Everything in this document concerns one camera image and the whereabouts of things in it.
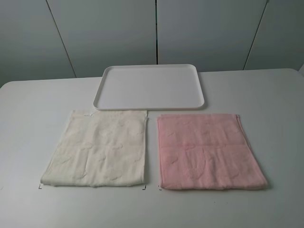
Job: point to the cream white embossed towel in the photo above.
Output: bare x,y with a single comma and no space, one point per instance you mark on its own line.
104,148

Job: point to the pink embossed towel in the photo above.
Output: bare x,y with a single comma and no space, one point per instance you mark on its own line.
206,152

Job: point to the white rectangular plastic tray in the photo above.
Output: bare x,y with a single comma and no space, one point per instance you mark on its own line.
149,87

